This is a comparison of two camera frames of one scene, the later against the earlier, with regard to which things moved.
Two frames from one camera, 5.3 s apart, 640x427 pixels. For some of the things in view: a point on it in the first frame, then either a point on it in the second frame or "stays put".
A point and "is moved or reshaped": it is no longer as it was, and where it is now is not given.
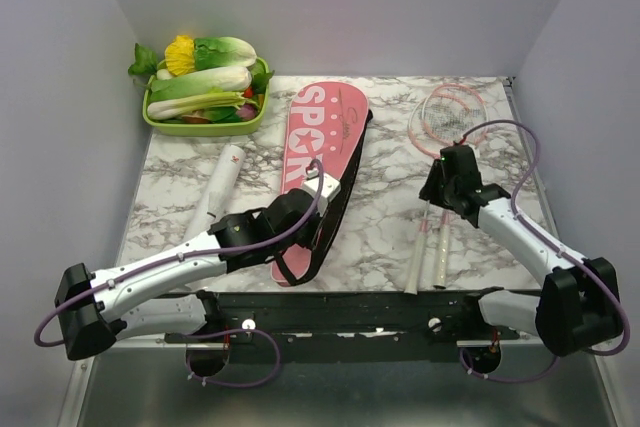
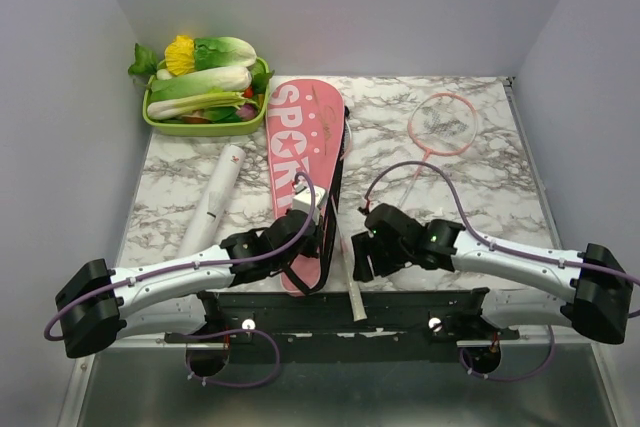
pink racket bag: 326,125 is moved or reshaped
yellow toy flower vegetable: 180,55 stays put
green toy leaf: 146,61 stays put
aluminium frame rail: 488,343 stays put
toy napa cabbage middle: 201,82 stays put
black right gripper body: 436,188 -> 385,259
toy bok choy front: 178,106 stays put
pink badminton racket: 437,123 -> 352,277
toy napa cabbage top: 215,52 stays put
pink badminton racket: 456,114 is moved or reshaped
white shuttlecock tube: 216,191 stays put
